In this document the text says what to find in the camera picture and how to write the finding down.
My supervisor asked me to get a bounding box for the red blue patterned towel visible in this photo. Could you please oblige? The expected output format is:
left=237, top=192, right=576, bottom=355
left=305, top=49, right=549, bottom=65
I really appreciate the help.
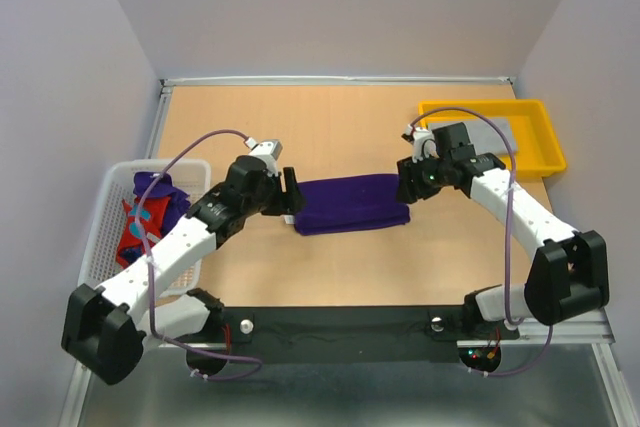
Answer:
left=116, top=197, right=169, bottom=268

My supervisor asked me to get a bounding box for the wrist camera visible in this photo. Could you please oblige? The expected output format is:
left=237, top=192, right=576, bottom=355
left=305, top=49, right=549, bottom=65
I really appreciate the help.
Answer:
left=245, top=137, right=283, bottom=162
left=402, top=124, right=437, bottom=163

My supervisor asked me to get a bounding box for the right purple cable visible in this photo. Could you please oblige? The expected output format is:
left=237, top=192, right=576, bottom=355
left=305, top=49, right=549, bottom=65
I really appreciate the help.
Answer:
left=402, top=106, right=554, bottom=378

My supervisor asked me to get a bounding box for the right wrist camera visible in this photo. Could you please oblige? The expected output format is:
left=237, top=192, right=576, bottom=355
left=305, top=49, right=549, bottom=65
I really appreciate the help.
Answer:
left=402, top=124, right=437, bottom=163

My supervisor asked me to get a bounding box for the purple towel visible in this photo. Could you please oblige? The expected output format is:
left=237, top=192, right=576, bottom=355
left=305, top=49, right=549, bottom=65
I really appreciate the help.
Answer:
left=133, top=171, right=191, bottom=235
left=293, top=173, right=410, bottom=236

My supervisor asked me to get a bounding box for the yellow plastic tray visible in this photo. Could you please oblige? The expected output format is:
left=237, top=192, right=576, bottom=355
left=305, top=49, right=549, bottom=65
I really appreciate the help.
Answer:
left=419, top=99, right=567, bottom=180

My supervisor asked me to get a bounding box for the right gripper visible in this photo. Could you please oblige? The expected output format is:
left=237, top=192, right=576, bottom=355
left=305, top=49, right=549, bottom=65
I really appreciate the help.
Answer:
left=393, top=150, right=452, bottom=204

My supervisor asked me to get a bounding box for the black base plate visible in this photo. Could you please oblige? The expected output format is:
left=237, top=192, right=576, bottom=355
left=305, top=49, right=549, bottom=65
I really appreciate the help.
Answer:
left=179, top=305, right=519, bottom=364

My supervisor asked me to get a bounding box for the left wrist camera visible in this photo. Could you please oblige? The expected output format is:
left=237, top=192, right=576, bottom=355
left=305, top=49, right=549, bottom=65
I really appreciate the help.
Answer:
left=245, top=137, right=283, bottom=162

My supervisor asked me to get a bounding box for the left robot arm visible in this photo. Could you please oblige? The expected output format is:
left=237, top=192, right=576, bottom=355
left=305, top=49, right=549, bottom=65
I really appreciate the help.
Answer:
left=61, top=153, right=304, bottom=385

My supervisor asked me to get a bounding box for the aluminium back rail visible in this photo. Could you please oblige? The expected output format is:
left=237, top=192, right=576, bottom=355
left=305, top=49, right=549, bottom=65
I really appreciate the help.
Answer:
left=161, top=75, right=513, bottom=88

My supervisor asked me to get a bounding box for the white plastic basket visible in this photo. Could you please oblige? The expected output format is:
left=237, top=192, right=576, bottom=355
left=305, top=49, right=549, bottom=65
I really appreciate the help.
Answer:
left=78, top=159, right=211, bottom=287

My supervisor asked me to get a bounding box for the aluminium rail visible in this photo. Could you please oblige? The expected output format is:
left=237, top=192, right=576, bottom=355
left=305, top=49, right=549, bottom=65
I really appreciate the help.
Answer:
left=161, top=75, right=513, bottom=88
left=81, top=302, right=615, bottom=348

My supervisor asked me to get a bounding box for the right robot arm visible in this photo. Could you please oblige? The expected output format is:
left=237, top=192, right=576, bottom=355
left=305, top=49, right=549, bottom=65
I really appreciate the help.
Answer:
left=396, top=123, right=610, bottom=337

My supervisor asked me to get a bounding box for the aluminium front rail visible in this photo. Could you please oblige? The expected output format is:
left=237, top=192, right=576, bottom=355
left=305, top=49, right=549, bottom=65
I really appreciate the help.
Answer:
left=81, top=302, right=615, bottom=348

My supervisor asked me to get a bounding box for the grey panda towel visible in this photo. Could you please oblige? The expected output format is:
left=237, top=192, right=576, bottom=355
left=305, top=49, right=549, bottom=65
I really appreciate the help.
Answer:
left=428, top=117, right=518, bottom=156

